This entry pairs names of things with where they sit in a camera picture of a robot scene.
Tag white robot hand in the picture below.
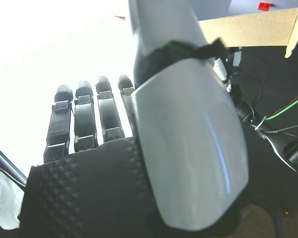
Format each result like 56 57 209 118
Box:
18 0 249 238

